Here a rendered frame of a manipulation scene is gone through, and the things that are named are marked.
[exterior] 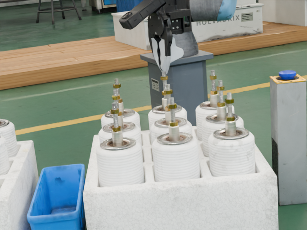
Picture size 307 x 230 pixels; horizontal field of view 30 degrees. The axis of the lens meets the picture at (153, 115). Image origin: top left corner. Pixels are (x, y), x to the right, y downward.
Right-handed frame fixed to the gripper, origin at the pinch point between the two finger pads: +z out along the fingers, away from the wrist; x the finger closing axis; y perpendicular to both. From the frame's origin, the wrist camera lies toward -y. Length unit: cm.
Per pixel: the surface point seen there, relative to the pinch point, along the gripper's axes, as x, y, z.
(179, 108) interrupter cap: -3.1, 2.3, 9.8
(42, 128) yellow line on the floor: 92, -3, 35
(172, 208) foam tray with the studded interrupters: -27.9, -16.3, 22.0
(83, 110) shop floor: 105, 20, 35
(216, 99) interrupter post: -7.7, 10.2, 8.3
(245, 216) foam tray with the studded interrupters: -34.7, -3.4, 25.4
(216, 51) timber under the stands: 162, 133, 33
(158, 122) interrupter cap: -10.2, -7.9, 9.7
